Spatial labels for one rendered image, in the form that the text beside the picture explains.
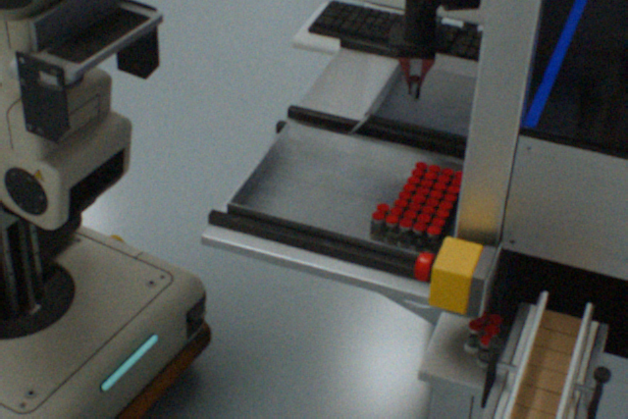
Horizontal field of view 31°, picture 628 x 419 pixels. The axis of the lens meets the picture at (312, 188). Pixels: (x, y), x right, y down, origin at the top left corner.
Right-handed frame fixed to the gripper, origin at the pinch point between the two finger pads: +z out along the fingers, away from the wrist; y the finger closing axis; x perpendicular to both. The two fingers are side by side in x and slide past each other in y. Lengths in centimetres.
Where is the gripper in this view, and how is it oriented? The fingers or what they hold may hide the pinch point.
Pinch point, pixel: (414, 79)
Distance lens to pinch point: 208.8
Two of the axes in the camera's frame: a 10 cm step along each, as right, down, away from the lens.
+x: 1.1, -6.1, 7.8
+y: 9.9, 0.8, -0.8
